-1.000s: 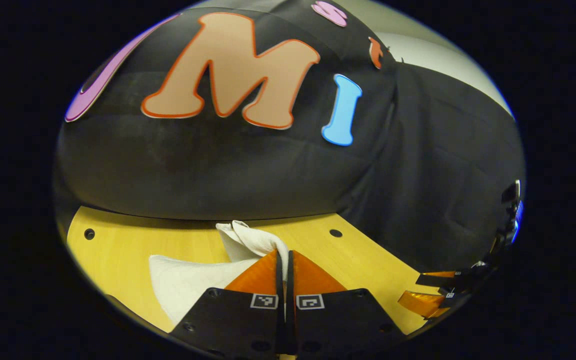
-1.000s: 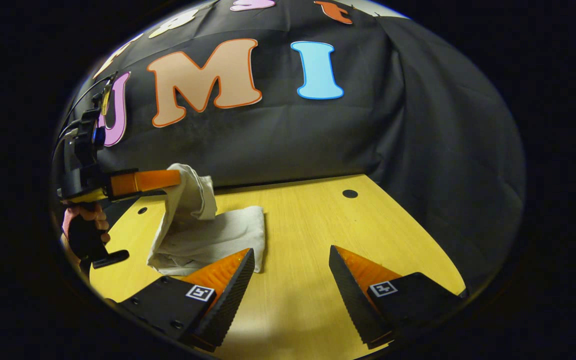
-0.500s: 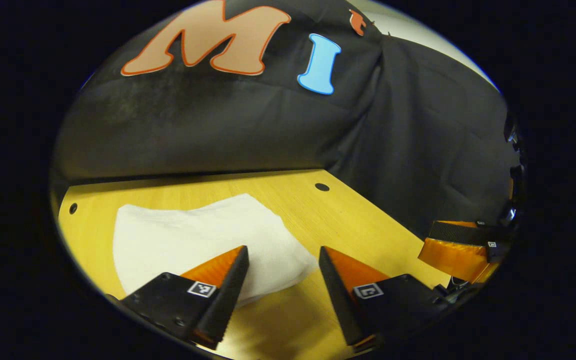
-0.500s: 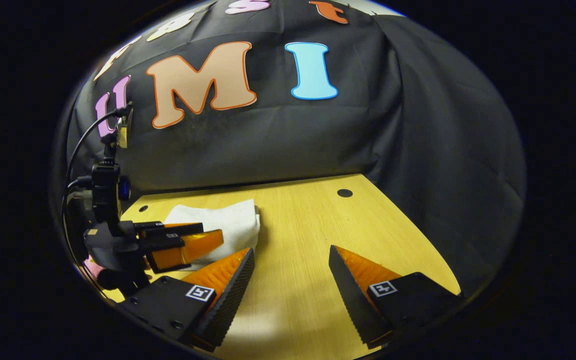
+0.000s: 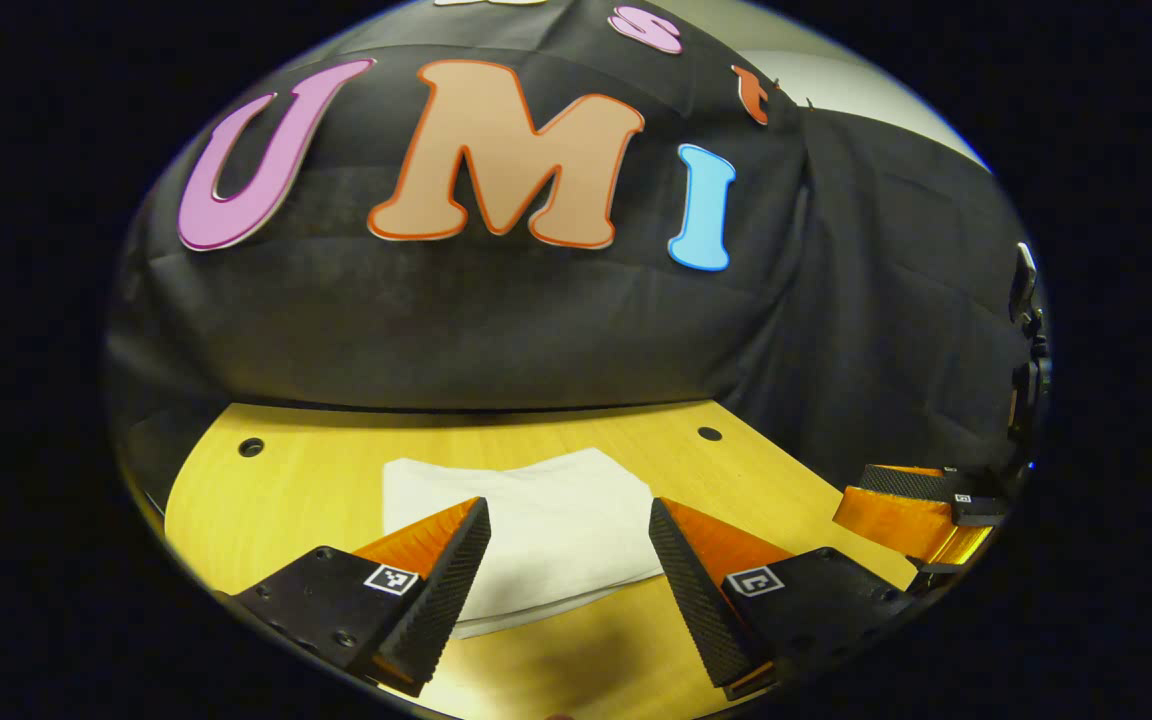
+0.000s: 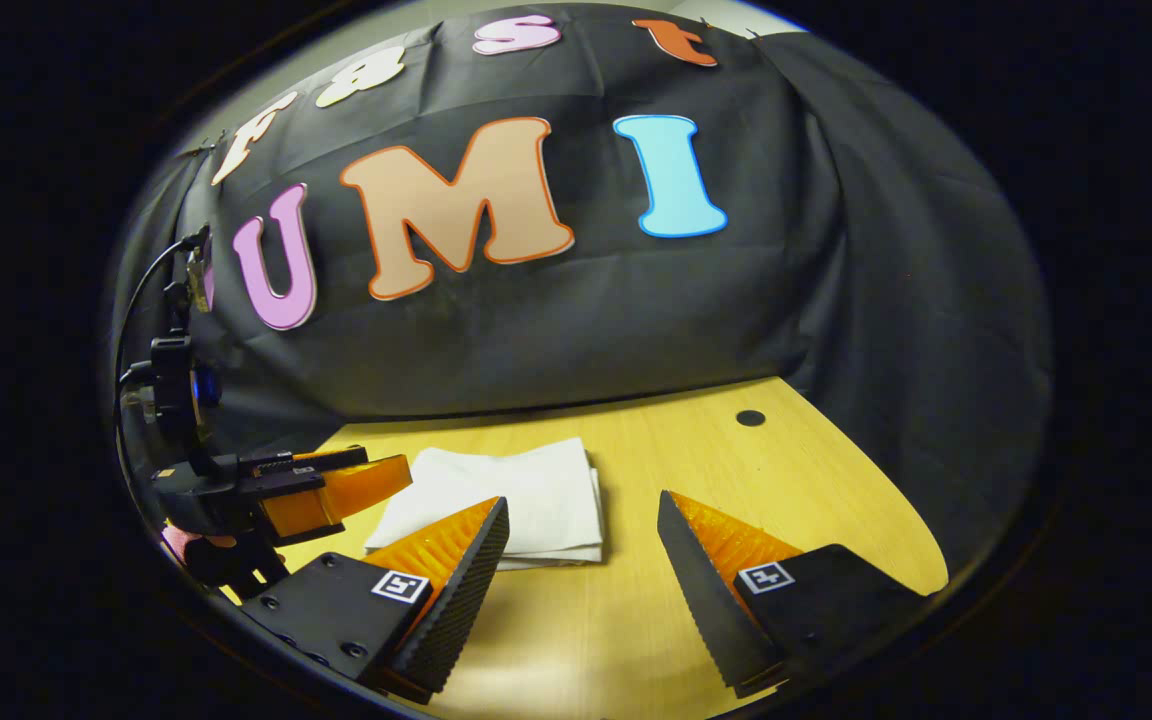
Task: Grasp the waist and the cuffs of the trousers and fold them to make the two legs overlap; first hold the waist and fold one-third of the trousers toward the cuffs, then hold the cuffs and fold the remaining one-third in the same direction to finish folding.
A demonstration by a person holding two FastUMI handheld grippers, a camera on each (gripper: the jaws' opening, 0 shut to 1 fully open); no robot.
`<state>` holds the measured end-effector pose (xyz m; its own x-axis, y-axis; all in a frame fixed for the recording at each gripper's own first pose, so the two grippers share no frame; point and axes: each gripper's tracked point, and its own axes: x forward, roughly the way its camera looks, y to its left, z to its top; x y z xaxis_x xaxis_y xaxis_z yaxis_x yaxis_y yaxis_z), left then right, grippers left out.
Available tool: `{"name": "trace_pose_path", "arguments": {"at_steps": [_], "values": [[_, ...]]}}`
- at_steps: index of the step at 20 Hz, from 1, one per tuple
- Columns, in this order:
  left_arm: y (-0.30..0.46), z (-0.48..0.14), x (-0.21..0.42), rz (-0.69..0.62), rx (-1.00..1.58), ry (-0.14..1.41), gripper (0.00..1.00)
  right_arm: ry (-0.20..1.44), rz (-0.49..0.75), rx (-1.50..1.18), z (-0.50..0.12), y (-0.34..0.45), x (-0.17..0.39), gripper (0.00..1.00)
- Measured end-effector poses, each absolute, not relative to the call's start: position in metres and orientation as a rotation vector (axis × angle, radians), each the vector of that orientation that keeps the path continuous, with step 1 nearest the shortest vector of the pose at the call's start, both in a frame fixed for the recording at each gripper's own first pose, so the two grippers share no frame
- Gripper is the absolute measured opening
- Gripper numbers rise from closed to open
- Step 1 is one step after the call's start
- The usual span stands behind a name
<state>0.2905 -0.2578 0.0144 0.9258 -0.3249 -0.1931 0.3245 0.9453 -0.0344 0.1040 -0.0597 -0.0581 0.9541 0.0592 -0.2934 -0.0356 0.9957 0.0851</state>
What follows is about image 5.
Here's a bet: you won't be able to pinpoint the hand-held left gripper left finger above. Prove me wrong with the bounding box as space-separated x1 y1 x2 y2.
221 497 493 698

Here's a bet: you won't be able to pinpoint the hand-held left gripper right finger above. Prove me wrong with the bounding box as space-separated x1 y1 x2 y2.
648 497 922 701

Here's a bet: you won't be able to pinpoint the cream white jeans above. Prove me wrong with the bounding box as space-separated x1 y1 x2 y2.
381 447 667 641

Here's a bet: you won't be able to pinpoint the black backdrop cloth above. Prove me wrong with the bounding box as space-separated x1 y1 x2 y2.
104 0 1047 491

